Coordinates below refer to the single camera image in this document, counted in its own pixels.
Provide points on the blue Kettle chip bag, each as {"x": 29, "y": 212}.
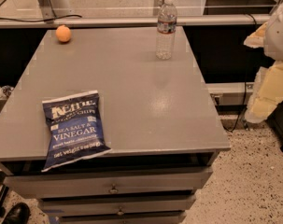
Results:
{"x": 76, "y": 129}

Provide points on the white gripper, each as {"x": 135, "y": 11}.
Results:
{"x": 279, "y": 34}

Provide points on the metal frame post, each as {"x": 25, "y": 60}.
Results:
{"x": 54, "y": 8}

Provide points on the grey drawer cabinet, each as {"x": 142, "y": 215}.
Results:
{"x": 159, "y": 122}

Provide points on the orange fruit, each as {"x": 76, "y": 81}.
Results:
{"x": 63, "y": 33}

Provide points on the clear plastic water bottle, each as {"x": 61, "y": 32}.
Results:
{"x": 166, "y": 30}

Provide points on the black shoe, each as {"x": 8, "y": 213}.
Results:
{"x": 18, "y": 214}

